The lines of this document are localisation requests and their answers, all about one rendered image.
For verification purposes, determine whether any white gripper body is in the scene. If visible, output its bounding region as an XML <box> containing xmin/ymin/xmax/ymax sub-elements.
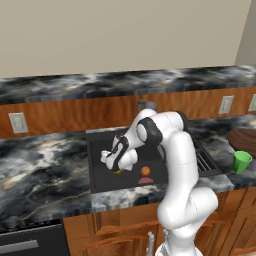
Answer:
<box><xmin>100</xmin><ymin>149</ymin><xmax>117</xmax><ymax>166</ymax></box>

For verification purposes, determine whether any black sink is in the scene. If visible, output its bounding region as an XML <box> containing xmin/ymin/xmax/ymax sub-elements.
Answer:
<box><xmin>86</xmin><ymin>127</ymin><xmax>225</xmax><ymax>195</ymax></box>

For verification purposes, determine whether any dark red mango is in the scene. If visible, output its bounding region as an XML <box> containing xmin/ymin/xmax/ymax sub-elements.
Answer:
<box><xmin>137</xmin><ymin>176</ymin><xmax>155</xmax><ymax>186</ymax></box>

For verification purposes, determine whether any green cup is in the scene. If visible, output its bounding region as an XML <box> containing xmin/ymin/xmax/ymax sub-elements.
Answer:
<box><xmin>232</xmin><ymin>150</ymin><xmax>254</xmax><ymax>175</ymax></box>

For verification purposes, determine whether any brown wooden bowl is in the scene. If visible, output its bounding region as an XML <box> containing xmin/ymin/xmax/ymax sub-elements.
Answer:
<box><xmin>226</xmin><ymin>127</ymin><xmax>256</xmax><ymax>160</ymax></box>

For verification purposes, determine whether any grey tap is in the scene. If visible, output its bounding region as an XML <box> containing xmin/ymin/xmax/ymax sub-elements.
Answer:
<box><xmin>137</xmin><ymin>98</ymin><xmax>158</xmax><ymax>114</ymax></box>

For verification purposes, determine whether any wooden cupboard door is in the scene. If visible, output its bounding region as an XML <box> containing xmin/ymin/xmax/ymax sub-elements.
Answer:
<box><xmin>62</xmin><ymin>201</ymin><xmax>168</xmax><ymax>256</ymax></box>
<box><xmin>194</xmin><ymin>186</ymin><xmax>256</xmax><ymax>256</ymax></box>

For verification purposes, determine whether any black dishwasher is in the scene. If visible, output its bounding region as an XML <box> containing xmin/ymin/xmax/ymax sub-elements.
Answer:
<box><xmin>0</xmin><ymin>222</ymin><xmax>72</xmax><ymax>256</ymax></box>

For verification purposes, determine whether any white wall socket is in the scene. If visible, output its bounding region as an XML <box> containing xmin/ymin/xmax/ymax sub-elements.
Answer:
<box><xmin>247</xmin><ymin>93</ymin><xmax>256</xmax><ymax>113</ymax></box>
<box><xmin>7</xmin><ymin>111</ymin><xmax>30</xmax><ymax>135</ymax></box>
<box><xmin>218</xmin><ymin>95</ymin><xmax>235</xmax><ymax>116</ymax></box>

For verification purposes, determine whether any silver cupboard door handle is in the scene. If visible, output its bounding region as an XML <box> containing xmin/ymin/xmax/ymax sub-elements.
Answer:
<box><xmin>147</xmin><ymin>231</ymin><xmax>156</xmax><ymax>256</ymax></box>

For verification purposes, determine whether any grey dishwasher handle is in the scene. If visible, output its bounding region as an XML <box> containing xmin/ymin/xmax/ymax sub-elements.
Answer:
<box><xmin>0</xmin><ymin>238</ymin><xmax>40</xmax><ymax>255</ymax></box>

